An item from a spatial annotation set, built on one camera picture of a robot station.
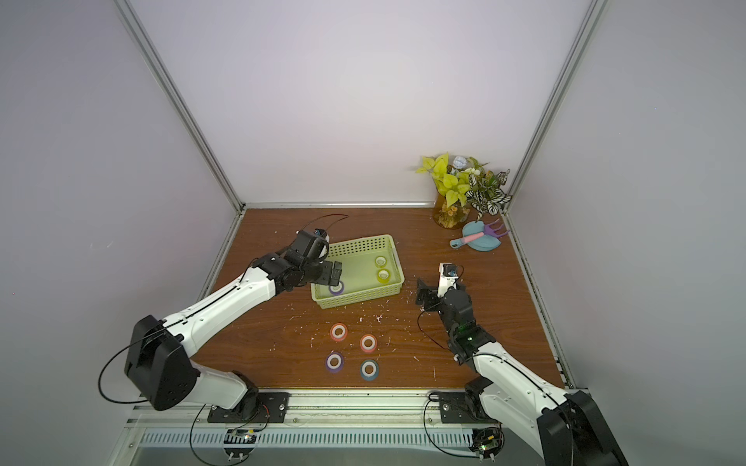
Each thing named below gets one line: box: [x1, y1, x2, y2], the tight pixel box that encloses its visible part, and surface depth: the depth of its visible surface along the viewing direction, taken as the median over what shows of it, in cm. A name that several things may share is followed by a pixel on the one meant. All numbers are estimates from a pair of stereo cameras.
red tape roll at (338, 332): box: [330, 322, 349, 342], surface depth 87 cm
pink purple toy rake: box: [449, 218, 510, 250], surface depth 109 cm
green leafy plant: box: [415, 152, 512, 223], surface depth 96 cm
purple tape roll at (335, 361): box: [325, 351, 345, 373], surface depth 82 cm
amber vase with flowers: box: [433, 190, 472, 230], surface depth 112 cm
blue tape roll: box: [359, 359, 379, 382], surface depth 81 cm
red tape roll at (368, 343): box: [359, 332, 378, 354], surface depth 85 cm
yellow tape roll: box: [376, 267, 391, 285], surface depth 100 cm
